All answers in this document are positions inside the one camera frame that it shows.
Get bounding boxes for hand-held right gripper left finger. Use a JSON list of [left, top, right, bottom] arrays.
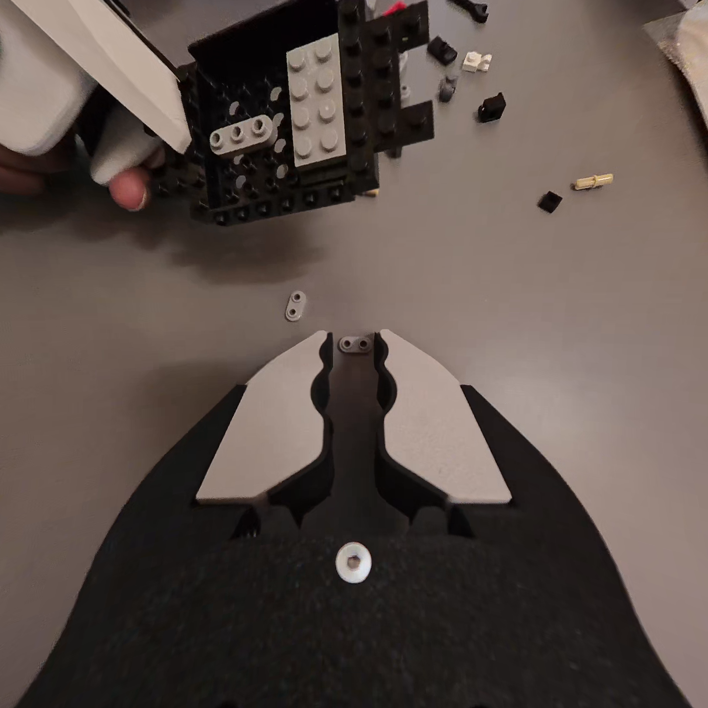
[[196, 331, 335, 505]]

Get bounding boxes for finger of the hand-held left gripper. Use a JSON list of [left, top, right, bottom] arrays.
[[10, 0, 192, 156]]

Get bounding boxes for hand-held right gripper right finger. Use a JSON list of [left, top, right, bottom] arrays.
[[374, 329, 512, 505]]

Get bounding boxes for light grey long link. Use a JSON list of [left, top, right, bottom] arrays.
[[208, 115, 278, 161]]

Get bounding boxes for light grey brick plate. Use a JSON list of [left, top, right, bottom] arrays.
[[286, 32, 349, 169]]

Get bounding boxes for black brick plate assembly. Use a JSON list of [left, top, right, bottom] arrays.
[[145, 0, 436, 229]]

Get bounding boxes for pile of small brick pieces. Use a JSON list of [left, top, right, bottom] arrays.
[[365, 0, 508, 125]]

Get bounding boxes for grey desk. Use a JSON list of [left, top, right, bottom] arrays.
[[0, 0, 708, 708]]

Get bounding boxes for person's left hand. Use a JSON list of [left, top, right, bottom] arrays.
[[0, 135, 151, 213]]

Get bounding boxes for clear bag of pieces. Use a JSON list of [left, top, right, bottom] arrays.
[[644, 0, 708, 125]]

